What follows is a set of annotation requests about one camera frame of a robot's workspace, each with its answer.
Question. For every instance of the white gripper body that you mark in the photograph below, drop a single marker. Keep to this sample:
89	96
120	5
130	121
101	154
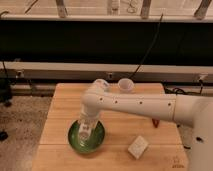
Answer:
93	119

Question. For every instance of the clear plastic bottle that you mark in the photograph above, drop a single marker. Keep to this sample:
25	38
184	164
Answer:
85	130

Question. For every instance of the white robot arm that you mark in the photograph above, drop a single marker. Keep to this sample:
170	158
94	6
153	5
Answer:
190	110

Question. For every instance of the green ceramic bowl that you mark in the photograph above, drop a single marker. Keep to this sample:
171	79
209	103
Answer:
89	146

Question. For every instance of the clear plastic cup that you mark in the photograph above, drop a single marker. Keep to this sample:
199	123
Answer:
125	85

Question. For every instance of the white sponge block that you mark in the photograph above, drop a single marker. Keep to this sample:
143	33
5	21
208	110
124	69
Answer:
138	146

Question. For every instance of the wooden table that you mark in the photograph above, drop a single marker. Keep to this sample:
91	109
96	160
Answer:
164	152

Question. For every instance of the black office chair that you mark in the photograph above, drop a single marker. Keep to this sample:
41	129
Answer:
5	97

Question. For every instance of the red handled tool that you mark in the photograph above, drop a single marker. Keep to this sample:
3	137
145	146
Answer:
155	123

